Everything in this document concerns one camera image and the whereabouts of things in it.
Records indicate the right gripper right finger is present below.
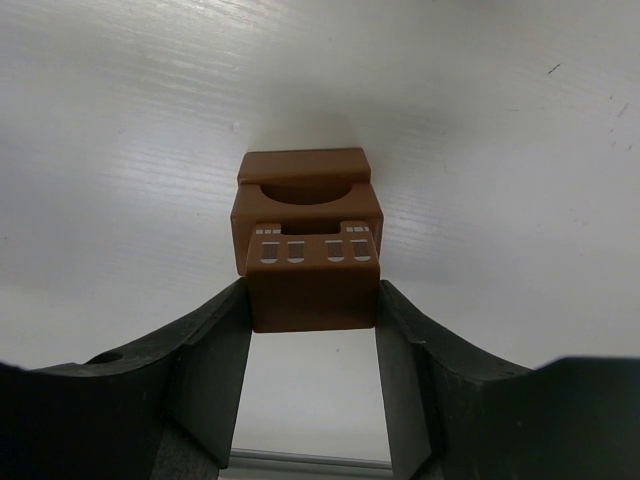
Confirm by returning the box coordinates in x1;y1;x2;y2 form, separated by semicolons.
375;281;639;479

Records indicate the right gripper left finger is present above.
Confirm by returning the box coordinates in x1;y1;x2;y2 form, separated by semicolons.
1;280;252;479

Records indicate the notched brown wood block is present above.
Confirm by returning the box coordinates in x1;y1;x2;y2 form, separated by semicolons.
244;220;380;333

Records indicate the U-shaped brown wood block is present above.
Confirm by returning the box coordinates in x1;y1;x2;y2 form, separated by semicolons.
231;183;384;276

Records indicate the front aluminium rail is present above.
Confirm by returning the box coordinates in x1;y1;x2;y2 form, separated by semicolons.
229;449;391;470

